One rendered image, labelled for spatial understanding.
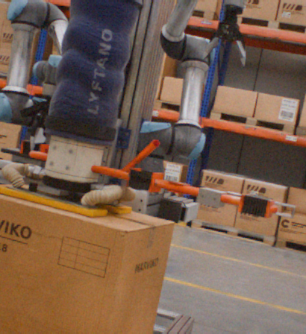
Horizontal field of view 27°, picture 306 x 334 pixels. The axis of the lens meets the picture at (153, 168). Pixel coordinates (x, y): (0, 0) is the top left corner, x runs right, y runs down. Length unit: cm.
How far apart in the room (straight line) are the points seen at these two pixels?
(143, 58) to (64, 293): 128
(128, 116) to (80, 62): 88
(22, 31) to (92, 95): 86
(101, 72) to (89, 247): 53
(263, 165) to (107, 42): 860
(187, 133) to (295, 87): 796
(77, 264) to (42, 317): 19
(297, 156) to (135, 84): 777
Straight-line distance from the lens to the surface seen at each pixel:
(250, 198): 178
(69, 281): 182
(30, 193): 194
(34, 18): 272
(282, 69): 1052
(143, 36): 278
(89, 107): 191
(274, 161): 1041
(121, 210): 201
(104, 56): 193
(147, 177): 186
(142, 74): 276
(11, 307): 193
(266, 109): 917
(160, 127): 253
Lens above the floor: 121
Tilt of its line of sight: 3 degrees down
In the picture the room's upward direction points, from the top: 11 degrees clockwise
